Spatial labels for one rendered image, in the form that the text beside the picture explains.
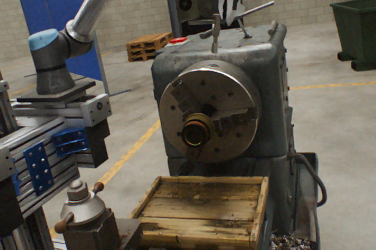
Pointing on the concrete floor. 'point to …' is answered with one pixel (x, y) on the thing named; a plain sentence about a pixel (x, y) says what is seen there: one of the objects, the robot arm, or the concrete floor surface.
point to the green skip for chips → (357, 32)
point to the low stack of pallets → (147, 46)
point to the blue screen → (59, 12)
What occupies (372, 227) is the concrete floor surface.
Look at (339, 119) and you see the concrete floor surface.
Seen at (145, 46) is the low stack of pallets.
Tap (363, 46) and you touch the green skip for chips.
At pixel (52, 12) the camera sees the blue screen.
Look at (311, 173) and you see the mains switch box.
